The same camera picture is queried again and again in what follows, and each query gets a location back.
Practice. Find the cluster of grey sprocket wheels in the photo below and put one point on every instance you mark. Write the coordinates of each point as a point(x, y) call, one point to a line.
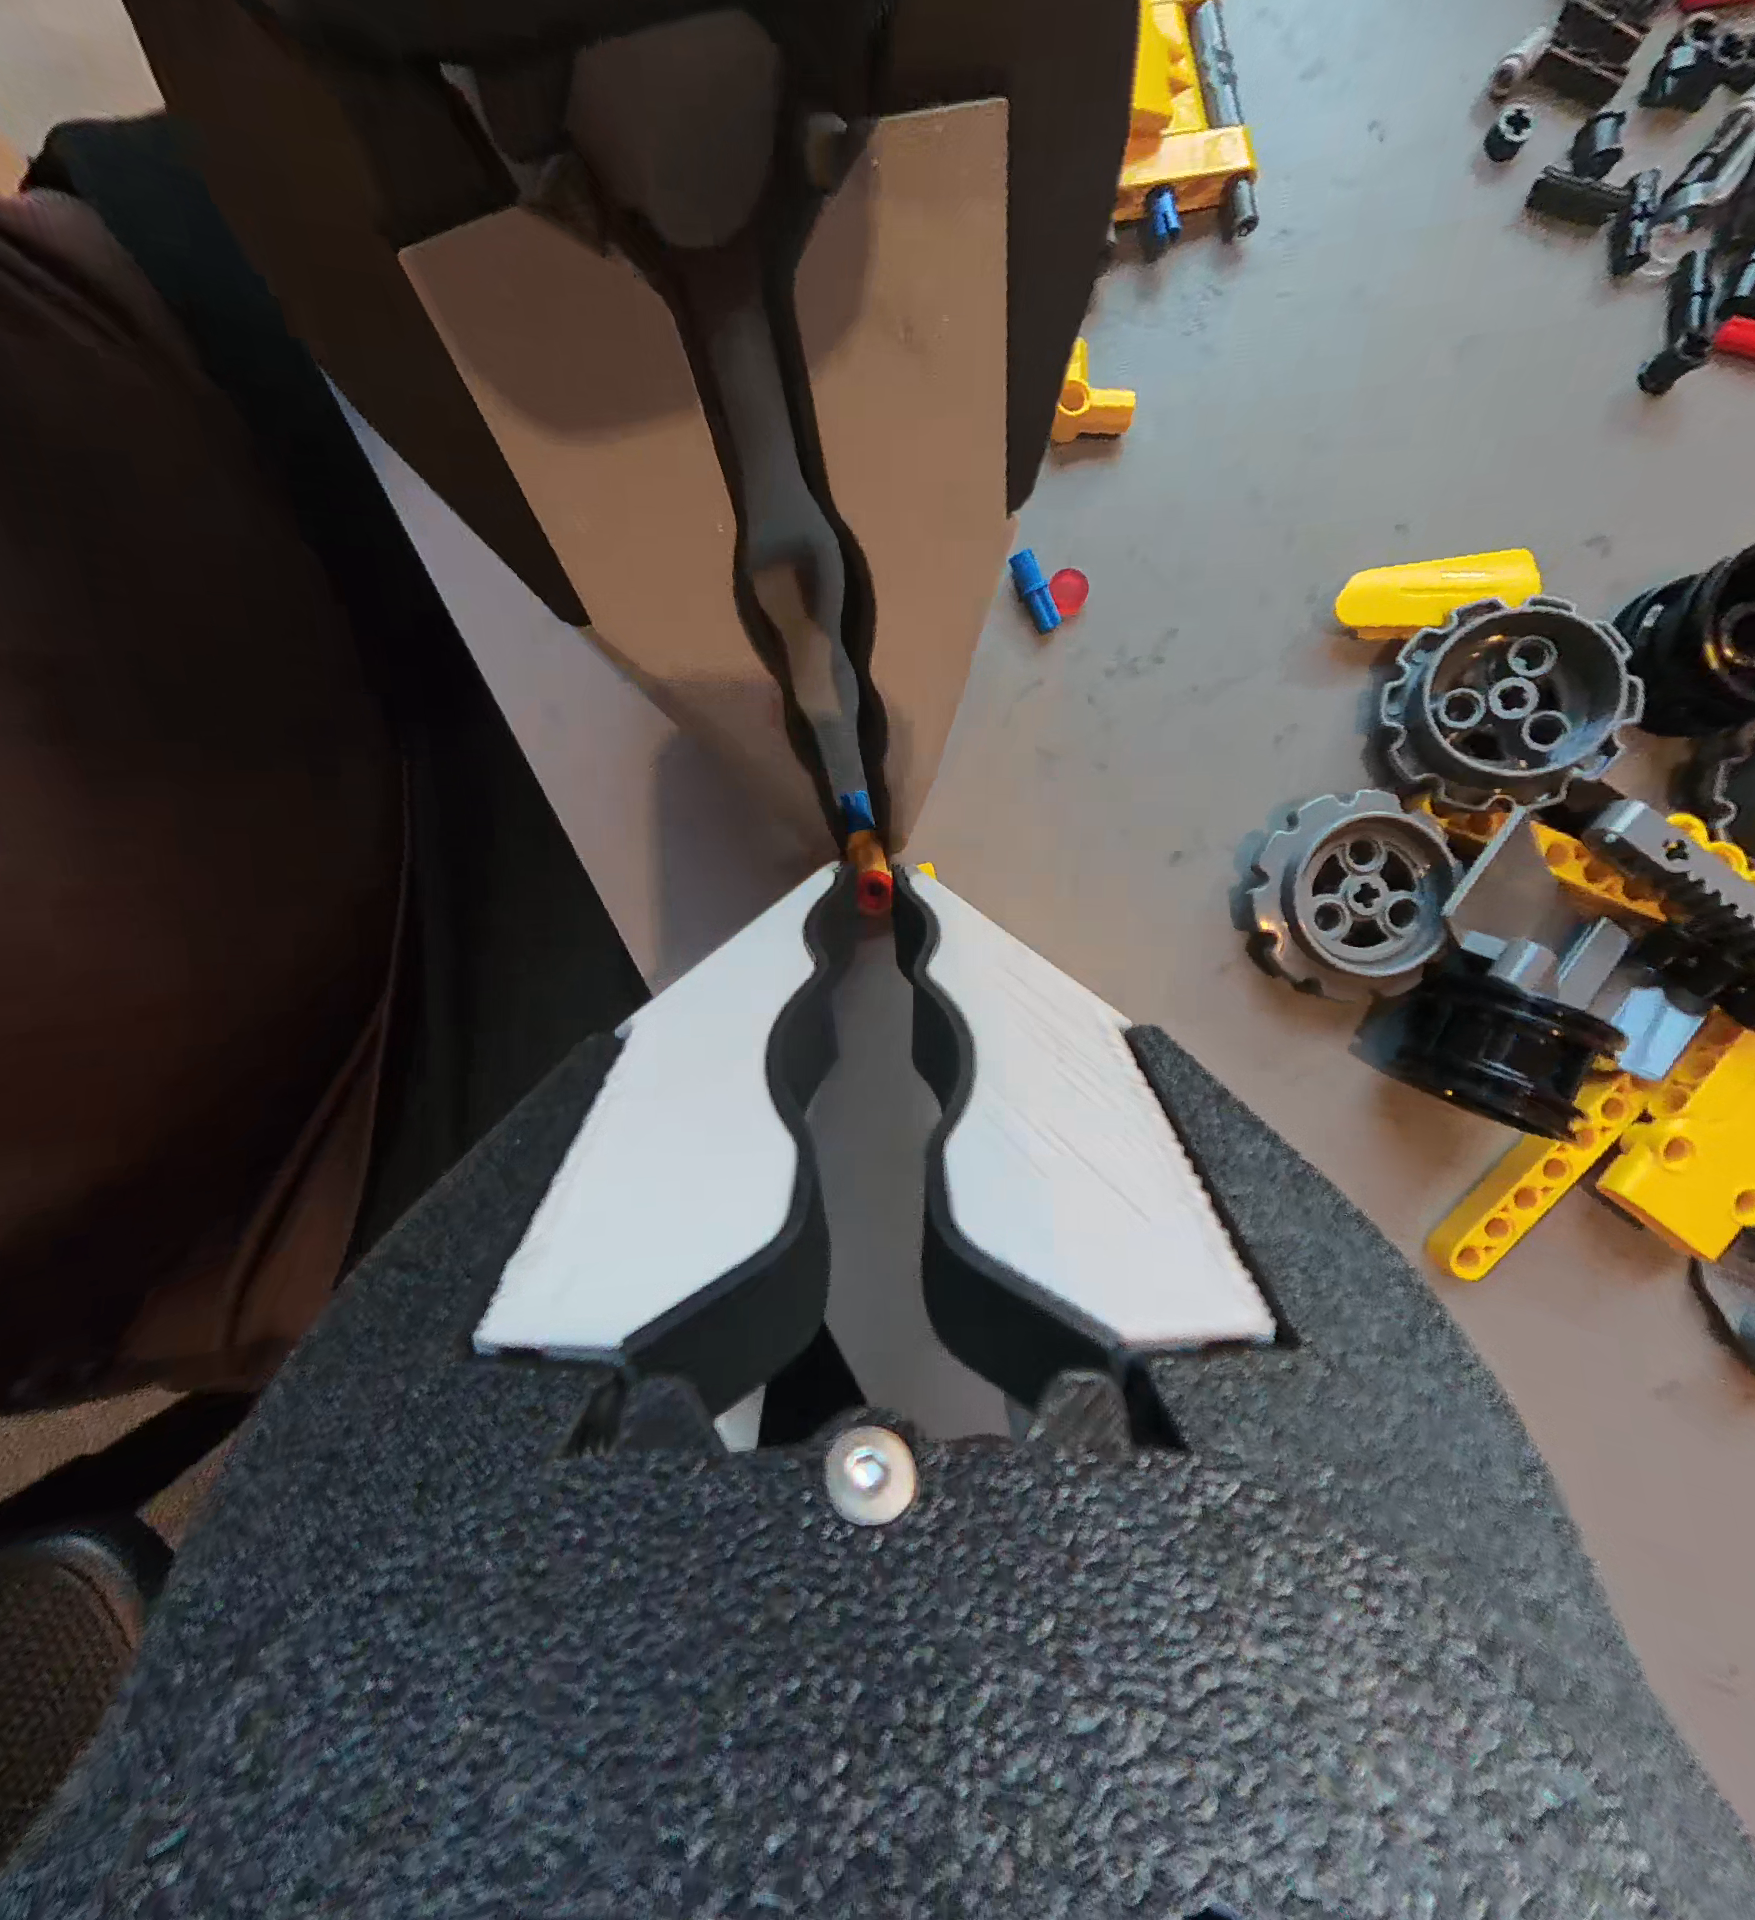
point(1515, 699)

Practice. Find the blue pin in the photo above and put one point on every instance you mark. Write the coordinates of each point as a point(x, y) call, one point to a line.
point(1029, 586)

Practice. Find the yellow vehicle chassis assembly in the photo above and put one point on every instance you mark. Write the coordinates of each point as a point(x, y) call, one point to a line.
point(1718, 1111)

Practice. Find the yellow angle connector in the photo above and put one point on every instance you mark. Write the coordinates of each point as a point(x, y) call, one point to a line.
point(1080, 399)

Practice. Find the yellow curved panel piece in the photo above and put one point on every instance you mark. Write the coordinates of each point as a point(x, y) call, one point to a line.
point(1433, 594)

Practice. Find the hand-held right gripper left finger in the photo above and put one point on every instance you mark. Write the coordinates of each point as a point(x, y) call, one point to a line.
point(667, 1185)

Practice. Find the black office chair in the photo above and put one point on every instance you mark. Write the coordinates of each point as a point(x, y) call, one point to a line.
point(6, 1681)

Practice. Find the yellow connector with blue pin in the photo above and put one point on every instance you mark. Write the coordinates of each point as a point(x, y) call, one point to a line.
point(865, 851)

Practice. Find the pile of black red pins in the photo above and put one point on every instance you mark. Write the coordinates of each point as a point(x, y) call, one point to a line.
point(1718, 196)

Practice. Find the black wheel rim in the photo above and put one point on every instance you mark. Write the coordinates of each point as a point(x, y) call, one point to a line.
point(1748, 631)

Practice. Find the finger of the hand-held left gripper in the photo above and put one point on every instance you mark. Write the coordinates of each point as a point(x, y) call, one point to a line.
point(578, 451)
point(923, 376)

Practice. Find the red round stud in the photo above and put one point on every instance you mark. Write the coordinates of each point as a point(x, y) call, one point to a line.
point(872, 897)
point(1069, 589)

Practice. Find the person's black trouser legs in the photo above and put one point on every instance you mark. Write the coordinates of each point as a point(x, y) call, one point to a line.
point(517, 975)

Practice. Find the person's brown shirt torso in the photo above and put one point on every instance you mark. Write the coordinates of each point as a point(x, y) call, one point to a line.
point(111, 751)

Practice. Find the yellow and grey hood assembly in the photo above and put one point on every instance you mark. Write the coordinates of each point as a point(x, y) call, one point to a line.
point(1177, 106)

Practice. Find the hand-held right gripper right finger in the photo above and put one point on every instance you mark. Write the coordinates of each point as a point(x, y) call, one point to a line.
point(1088, 1170)

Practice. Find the grey desk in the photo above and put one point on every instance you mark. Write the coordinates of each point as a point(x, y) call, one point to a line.
point(1267, 376)

